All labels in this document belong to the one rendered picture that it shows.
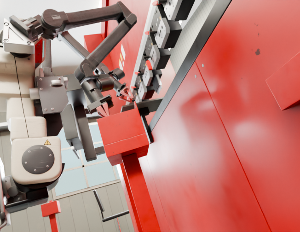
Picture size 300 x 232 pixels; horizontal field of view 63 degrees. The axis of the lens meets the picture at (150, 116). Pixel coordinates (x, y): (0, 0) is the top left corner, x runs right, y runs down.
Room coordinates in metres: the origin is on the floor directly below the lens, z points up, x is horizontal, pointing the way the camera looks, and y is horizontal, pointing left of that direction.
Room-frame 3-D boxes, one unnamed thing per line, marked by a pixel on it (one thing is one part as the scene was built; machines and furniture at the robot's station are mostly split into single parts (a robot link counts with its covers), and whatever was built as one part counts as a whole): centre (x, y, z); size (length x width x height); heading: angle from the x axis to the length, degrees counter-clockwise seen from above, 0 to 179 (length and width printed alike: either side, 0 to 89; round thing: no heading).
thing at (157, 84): (1.43, -0.11, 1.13); 0.10 x 0.02 x 0.10; 18
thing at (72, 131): (2.40, 0.82, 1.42); 0.45 x 0.12 x 0.36; 14
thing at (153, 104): (1.38, 0.03, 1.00); 0.26 x 0.18 x 0.01; 108
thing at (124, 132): (0.96, 0.13, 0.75); 0.20 x 0.16 x 0.18; 9
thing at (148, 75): (1.45, -0.10, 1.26); 0.15 x 0.09 x 0.17; 18
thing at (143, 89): (1.64, -0.04, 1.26); 0.15 x 0.09 x 0.17; 18
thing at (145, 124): (1.37, 0.07, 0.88); 0.14 x 0.04 x 0.22; 108
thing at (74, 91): (2.47, 0.75, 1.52); 0.51 x 0.25 x 0.85; 14
